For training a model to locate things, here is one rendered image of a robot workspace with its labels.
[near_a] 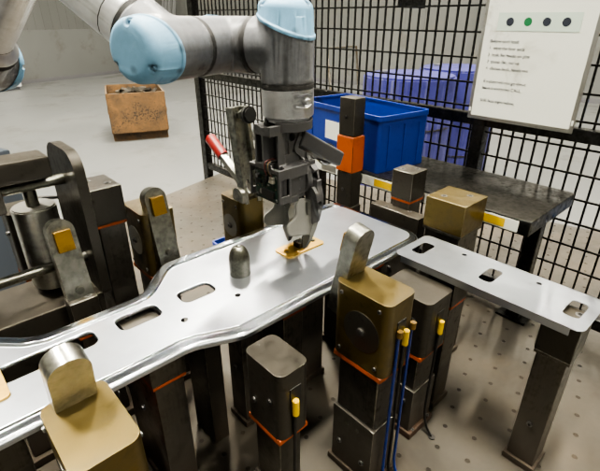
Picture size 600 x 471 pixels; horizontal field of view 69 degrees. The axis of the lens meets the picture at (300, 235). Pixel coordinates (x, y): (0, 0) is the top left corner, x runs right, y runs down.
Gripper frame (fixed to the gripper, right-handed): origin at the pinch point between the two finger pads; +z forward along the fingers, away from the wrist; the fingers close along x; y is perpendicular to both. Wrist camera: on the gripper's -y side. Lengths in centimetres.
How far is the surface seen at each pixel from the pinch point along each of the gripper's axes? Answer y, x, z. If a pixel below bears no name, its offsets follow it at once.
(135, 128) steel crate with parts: -171, -475, 89
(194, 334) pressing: 25.4, 8.0, 1.9
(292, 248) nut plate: 1.5, -0.2, 1.9
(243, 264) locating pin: 12.9, 1.5, -0.2
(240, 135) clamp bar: -0.1, -15.5, -14.2
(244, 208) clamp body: 1.9, -13.0, -1.4
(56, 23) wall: -313, -1170, -15
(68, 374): 40.7, 15.4, -6.8
